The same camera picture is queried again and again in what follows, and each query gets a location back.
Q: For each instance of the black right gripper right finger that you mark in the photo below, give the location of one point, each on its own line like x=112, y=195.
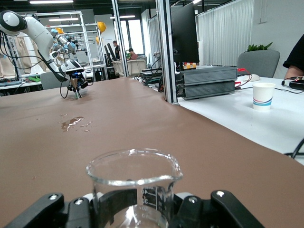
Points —
x=223, y=206

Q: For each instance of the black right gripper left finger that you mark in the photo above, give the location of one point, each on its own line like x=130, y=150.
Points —
x=47, y=209

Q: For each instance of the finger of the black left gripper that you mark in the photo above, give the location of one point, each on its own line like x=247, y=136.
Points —
x=84, y=85
x=69, y=88

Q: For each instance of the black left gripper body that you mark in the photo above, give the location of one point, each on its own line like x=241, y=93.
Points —
x=79, y=76

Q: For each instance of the steel double-cone jigger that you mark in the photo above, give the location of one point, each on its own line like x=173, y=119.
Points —
x=75, y=84

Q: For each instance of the clear glass measuring beaker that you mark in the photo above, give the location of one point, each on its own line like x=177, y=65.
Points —
x=152, y=197

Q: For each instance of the grey-blue background robot arm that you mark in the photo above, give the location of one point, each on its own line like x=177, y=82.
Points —
x=64, y=44

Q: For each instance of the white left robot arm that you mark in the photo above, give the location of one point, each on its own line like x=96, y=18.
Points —
x=38, y=33

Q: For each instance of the white striped paper cup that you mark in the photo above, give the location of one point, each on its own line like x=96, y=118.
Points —
x=262, y=97

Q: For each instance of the grey padded chair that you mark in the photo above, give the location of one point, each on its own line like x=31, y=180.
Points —
x=50, y=80

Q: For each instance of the spilled liquid puddle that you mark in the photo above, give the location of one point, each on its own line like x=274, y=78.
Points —
x=71, y=122

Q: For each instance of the standing person in black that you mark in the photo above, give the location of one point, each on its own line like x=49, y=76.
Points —
x=116, y=51

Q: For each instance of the yellow hard hat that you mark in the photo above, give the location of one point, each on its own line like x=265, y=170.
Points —
x=101, y=26
x=59, y=31

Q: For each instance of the beige chair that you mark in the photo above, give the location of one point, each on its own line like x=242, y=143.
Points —
x=133, y=67

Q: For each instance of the seated person in red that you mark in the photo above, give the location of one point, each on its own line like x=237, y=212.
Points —
x=133, y=55

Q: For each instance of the beige hanging cloth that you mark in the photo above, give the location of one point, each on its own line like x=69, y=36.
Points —
x=23, y=54

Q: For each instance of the brown table mat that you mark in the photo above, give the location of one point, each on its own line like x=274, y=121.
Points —
x=166, y=133

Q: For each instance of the yellow label box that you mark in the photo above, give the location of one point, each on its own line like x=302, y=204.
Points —
x=188, y=66

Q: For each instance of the black monitor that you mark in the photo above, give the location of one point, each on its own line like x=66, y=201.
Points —
x=185, y=35

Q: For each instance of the white computer mouse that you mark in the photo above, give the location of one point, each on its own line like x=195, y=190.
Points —
x=253, y=78

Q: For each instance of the black desk device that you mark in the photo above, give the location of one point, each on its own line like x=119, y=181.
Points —
x=297, y=84

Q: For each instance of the grey office chair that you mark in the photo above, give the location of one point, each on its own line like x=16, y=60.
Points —
x=259, y=64

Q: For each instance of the white curtain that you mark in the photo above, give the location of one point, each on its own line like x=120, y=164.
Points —
x=225, y=31

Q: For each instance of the green potted plant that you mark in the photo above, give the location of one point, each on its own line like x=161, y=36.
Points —
x=259, y=47

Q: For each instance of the person in black shirt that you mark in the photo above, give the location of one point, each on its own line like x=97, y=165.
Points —
x=297, y=57

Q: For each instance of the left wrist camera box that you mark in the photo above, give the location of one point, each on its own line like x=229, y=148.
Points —
x=75, y=69

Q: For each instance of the white shelf frame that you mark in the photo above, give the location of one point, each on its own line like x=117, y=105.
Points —
x=84, y=35

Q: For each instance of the aluminium frame post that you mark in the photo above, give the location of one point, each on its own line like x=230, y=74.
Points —
x=166, y=59
x=120, y=35

